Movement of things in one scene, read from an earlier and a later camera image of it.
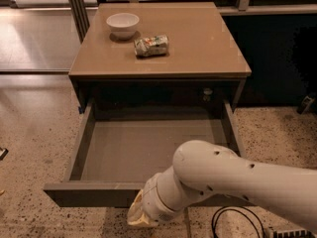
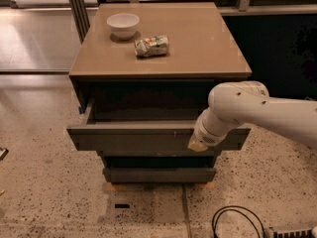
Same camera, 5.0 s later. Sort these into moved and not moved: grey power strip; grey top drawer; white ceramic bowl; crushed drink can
Moved: grey top drawer
Not moved: crushed drink can; white ceramic bowl; grey power strip
